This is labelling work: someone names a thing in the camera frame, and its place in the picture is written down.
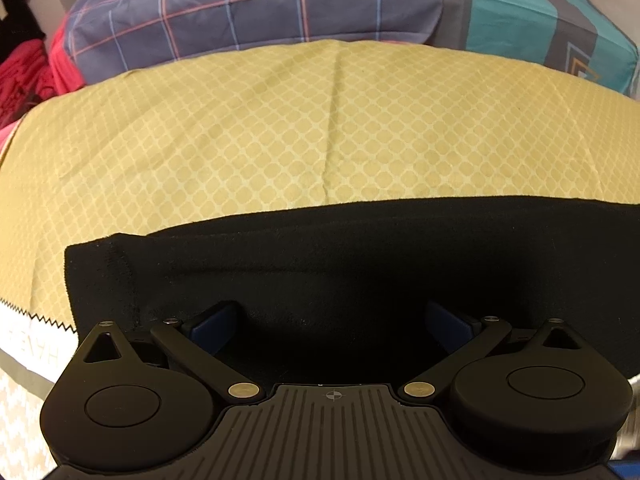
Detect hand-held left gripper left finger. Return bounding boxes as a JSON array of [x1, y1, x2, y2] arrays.
[[80, 301, 267, 402]]

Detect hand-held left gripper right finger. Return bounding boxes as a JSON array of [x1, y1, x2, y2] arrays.
[[400, 301, 597, 402]]

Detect black pants with striped sides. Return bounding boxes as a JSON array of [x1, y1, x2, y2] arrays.
[[0, 197, 640, 413]]

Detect yellow patterned bed sheet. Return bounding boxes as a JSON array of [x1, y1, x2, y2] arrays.
[[0, 39, 640, 331]]

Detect pink cloth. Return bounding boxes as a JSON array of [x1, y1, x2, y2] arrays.
[[47, 22, 90, 97]]

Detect red cloth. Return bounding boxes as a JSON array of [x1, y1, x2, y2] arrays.
[[0, 37, 58, 123]]

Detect teal and grey pillow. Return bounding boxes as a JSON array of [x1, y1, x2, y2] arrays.
[[432, 0, 640, 97]]

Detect purple plaid pillow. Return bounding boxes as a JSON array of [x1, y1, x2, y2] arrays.
[[64, 0, 447, 87]]

